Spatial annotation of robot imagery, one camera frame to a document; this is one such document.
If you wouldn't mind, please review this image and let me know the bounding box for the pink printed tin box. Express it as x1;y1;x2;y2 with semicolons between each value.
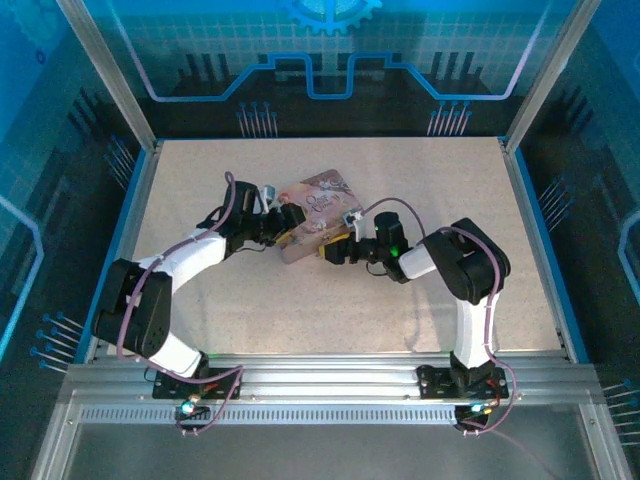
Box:
273;168;367;266

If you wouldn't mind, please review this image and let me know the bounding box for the lit connector plug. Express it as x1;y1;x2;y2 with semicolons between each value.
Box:
455;398;495;422
174;395;211;421

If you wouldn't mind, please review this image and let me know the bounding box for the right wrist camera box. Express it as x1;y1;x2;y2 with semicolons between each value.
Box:
340;209;365;236

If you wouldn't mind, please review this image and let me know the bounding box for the aluminium table side rail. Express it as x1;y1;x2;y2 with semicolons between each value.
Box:
82;139;165;364
497;135;579;364

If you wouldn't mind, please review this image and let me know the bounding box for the aluminium frame cross rail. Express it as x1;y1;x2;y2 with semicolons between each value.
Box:
63;351;604;401

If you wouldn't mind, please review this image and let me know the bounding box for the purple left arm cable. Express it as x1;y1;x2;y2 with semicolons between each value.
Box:
115;170;246;439

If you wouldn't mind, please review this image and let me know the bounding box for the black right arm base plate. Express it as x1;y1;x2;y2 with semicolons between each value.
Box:
415;361;511;401

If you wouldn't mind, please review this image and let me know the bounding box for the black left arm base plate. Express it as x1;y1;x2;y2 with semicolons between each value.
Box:
151;366;245;401

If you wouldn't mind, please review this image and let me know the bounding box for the slotted grey cable duct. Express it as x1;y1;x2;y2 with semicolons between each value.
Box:
78;406;587;426

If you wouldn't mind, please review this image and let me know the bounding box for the aluminium frame post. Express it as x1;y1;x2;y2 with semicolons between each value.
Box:
54;0;162;152
503;0;604;152

